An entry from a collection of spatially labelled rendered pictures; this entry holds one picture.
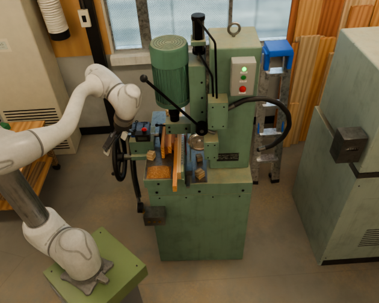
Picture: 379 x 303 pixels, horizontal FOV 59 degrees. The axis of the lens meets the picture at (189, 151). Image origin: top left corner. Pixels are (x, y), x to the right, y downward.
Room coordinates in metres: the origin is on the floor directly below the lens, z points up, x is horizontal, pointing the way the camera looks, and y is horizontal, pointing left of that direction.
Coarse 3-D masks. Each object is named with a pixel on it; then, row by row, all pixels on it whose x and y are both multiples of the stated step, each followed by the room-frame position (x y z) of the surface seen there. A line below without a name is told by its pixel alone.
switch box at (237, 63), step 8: (232, 64) 1.25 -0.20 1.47; (240, 64) 1.25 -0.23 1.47; (248, 64) 1.25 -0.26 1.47; (232, 72) 1.25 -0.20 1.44; (248, 72) 1.25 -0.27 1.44; (232, 80) 1.25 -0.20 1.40; (240, 80) 1.25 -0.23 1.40; (248, 80) 1.25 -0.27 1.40; (232, 88) 1.25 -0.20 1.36; (248, 88) 1.25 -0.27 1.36
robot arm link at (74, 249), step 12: (72, 228) 0.85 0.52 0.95; (60, 240) 0.79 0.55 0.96; (72, 240) 0.78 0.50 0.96; (84, 240) 0.79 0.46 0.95; (60, 252) 0.75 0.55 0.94; (72, 252) 0.74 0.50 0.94; (84, 252) 0.75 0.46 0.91; (96, 252) 0.79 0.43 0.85; (60, 264) 0.75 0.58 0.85; (72, 264) 0.72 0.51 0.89; (84, 264) 0.73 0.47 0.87; (96, 264) 0.76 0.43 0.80; (72, 276) 0.72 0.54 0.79; (84, 276) 0.72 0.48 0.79
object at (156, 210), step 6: (150, 210) 1.18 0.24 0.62; (156, 210) 1.18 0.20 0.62; (162, 210) 1.18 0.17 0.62; (144, 216) 1.14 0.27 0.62; (150, 216) 1.14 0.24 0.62; (156, 216) 1.14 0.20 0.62; (162, 216) 1.14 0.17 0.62; (144, 222) 1.14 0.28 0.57; (150, 222) 1.13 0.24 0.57; (156, 222) 1.13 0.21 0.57; (162, 222) 1.13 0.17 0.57
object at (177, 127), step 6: (168, 120) 1.43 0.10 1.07; (180, 120) 1.42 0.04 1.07; (186, 120) 1.42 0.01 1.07; (168, 126) 1.40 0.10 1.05; (174, 126) 1.39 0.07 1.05; (180, 126) 1.39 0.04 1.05; (186, 126) 1.39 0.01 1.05; (168, 132) 1.40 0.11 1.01; (174, 132) 1.39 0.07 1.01; (180, 132) 1.39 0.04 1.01
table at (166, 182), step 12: (156, 120) 1.66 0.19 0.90; (156, 132) 1.54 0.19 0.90; (156, 144) 1.43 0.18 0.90; (132, 156) 1.37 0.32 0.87; (144, 156) 1.37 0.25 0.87; (156, 156) 1.33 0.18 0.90; (168, 156) 1.33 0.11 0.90; (144, 180) 1.16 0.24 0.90; (156, 180) 1.16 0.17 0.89; (168, 180) 1.16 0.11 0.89; (180, 180) 1.15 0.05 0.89
